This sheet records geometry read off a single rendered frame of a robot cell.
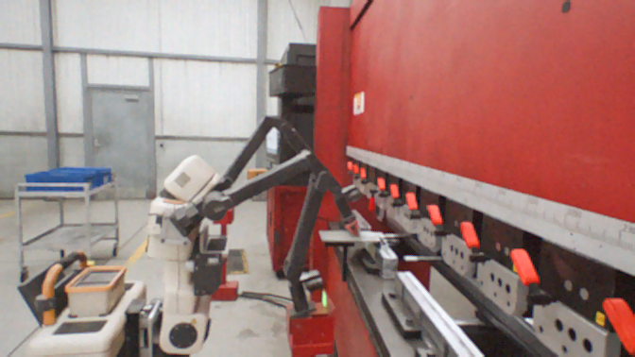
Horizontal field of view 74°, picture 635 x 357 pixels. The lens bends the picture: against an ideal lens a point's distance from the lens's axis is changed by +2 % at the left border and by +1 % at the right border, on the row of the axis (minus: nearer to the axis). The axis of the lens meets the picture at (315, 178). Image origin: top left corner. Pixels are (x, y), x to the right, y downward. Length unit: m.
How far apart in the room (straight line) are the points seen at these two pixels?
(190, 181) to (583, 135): 1.23
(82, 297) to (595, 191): 1.56
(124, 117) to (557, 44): 8.58
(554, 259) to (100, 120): 8.77
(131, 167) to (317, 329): 7.68
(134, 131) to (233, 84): 2.16
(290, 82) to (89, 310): 1.89
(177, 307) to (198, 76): 7.42
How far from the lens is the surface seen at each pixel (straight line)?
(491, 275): 0.93
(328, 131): 2.80
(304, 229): 1.50
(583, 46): 0.73
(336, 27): 2.88
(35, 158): 9.62
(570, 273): 0.73
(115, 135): 9.06
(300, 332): 1.64
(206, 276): 1.61
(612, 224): 0.66
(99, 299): 1.73
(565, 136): 0.74
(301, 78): 2.97
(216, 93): 8.77
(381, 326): 1.45
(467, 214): 1.02
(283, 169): 1.42
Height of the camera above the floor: 1.51
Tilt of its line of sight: 7 degrees down
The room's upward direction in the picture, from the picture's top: 2 degrees clockwise
